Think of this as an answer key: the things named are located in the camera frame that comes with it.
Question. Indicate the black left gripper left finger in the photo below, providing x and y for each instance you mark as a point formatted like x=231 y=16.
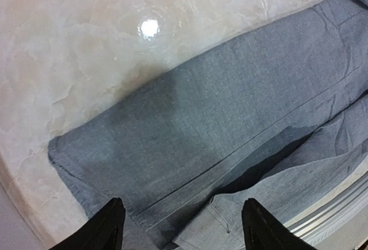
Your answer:
x=102 y=231

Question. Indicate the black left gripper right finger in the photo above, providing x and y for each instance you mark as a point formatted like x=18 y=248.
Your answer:
x=263 y=231

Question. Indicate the aluminium front rail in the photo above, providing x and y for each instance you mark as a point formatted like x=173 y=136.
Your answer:
x=331 y=216

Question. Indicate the grey button-up shirt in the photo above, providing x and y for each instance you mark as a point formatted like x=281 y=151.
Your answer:
x=278 y=114

